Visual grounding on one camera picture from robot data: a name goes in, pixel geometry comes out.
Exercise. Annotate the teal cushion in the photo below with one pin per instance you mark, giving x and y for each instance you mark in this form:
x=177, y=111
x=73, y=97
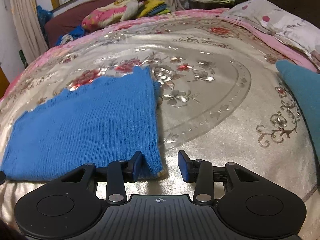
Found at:
x=302, y=97

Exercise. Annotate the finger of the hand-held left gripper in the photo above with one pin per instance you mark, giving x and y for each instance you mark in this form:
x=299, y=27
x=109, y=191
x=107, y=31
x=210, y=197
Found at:
x=2, y=177

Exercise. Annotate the green bottle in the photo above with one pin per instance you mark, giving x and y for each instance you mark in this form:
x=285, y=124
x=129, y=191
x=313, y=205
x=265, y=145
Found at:
x=22, y=58

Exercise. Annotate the maroon sofa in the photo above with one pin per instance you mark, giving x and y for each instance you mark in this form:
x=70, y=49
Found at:
x=67, y=20

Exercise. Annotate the grey dotted pillow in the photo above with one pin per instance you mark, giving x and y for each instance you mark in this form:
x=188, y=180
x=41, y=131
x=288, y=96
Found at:
x=282, y=22

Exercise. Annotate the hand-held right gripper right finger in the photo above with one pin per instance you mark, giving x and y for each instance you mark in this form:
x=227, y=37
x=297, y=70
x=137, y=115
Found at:
x=182, y=167

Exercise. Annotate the yellow folded cloth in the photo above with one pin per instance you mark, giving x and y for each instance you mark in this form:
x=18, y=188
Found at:
x=150, y=5

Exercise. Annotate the folded floral quilt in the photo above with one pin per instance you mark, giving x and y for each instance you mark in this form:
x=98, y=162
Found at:
x=107, y=15

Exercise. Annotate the floral satin bedspread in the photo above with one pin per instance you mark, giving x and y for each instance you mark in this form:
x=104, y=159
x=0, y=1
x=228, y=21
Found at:
x=220, y=92

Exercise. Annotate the blue knit sweater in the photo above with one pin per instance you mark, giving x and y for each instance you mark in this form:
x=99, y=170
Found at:
x=82, y=130

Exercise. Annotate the crumpled blue clothes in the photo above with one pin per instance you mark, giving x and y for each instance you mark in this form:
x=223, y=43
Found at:
x=72, y=35

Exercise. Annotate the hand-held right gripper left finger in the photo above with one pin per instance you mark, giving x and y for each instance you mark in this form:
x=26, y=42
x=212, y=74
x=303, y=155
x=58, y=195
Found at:
x=137, y=166

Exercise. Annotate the blue hanging cloth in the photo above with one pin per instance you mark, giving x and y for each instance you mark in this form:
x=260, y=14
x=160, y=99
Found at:
x=43, y=16

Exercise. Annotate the blue folded cloth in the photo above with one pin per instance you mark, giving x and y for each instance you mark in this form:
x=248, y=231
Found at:
x=161, y=9

